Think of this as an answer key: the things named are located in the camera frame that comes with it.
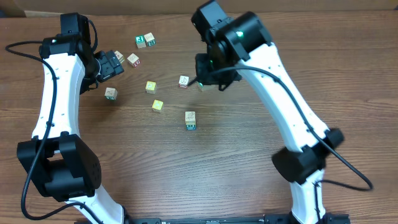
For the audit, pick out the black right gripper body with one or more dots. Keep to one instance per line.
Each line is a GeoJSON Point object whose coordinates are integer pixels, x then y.
{"type": "Point", "coordinates": [212, 74]}

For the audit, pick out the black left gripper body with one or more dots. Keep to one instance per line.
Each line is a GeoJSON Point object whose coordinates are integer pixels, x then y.
{"type": "Point", "coordinates": [109, 66]}

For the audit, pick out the yellow-sided picture wooden block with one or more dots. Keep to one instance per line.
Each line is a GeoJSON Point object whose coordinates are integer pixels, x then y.
{"type": "Point", "coordinates": [190, 117]}

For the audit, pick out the green-sided number five block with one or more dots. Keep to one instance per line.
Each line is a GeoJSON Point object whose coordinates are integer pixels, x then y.
{"type": "Point", "coordinates": [190, 125]}

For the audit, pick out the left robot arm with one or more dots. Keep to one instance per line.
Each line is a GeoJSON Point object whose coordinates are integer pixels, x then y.
{"type": "Point", "coordinates": [56, 159]}

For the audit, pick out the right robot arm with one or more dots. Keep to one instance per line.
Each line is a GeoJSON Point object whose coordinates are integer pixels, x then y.
{"type": "Point", "coordinates": [243, 48]}

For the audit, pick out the small plain wooden block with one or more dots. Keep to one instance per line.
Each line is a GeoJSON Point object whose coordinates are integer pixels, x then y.
{"type": "Point", "coordinates": [119, 56]}

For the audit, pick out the green number four block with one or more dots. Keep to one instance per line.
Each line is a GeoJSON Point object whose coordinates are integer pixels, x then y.
{"type": "Point", "coordinates": [203, 87]}

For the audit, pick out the red U wooden block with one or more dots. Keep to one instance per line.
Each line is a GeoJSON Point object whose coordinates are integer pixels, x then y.
{"type": "Point", "coordinates": [133, 60]}

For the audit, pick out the red-sided wooden block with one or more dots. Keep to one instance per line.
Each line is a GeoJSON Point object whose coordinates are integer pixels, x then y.
{"type": "Point", "coordinates": [183, 81]}

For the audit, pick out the teal-sided picture wooden block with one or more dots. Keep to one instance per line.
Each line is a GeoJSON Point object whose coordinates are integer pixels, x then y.
{"type": "Point", "coordinates": [111, 93]}

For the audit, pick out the green letter wooden block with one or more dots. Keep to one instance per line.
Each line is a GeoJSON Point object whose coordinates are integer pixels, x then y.
{"type": "Point", "coordinates": [140, 41]}

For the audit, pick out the yellow umbrella wooden block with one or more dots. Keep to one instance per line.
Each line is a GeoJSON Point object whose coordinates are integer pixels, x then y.
{"type": "Point", "coordinates": [151, 87]}

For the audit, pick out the green R wooden block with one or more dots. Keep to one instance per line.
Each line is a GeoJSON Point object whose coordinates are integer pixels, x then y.
{"type": "Point", "coordinates": [149, 39]}

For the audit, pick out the yellow number two block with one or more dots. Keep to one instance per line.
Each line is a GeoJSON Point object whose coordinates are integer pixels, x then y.
{"type": "Point", "coordinates": [157, 106]}

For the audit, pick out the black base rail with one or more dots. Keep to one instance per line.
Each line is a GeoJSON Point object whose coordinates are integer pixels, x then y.
{"type": "Point", "coordinates": [266, 219]}

